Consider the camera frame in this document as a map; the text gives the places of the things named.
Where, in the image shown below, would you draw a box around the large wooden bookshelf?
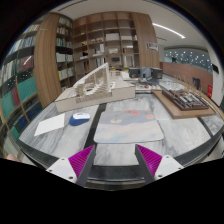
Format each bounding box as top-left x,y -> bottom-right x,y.
72,11 -> 160,80

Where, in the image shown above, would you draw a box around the white architectural building model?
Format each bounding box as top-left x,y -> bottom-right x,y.
55,63 -> 135,113

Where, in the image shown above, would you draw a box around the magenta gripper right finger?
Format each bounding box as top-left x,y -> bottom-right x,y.
135,144 -> 183,184

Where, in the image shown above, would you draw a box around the white and blue computer mouse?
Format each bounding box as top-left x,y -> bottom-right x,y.
69,113 -> 90,126

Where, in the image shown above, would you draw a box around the left side bookshelf with books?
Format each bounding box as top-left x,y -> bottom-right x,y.
0,13 -> 75,158

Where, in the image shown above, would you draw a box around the white paper sheet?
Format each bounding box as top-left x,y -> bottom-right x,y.
34,114 -> 65,136

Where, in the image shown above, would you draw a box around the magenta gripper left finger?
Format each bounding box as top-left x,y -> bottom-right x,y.
47,145 -> 96,187

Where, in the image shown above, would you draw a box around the dark model on wooden board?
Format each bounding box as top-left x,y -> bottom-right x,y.
153,90 -> 216,119

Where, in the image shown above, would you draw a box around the red sign on wall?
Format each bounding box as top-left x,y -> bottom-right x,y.
207,84 -> 213,98

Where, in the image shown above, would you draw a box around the pastel printed mouse pad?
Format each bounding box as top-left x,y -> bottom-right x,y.
94,110 -> 164,144

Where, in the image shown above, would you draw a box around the grey building model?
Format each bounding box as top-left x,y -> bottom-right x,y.
128,67 -> 163,81

